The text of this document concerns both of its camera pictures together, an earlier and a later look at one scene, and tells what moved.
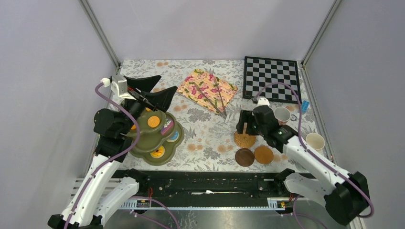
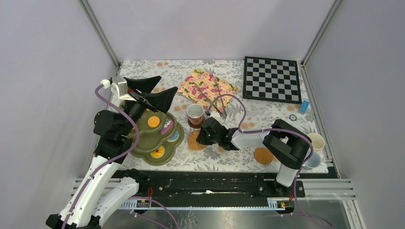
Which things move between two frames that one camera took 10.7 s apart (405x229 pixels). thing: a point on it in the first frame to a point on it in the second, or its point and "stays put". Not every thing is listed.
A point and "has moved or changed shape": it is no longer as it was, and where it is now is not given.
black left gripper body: x=136 y=107 stays put
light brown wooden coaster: x=263 y=155 stays put
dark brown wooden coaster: x=244 y=157 to x=195 y=127
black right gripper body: x=252 y=128 to x=206 y=139
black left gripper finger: x=160 y=99 stays put
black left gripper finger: x=145 y=84 stays put
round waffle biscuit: x=153 y=121 stays put
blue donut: x=174 y=138 stays put
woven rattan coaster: x=244 y=140 has moved or changed shape
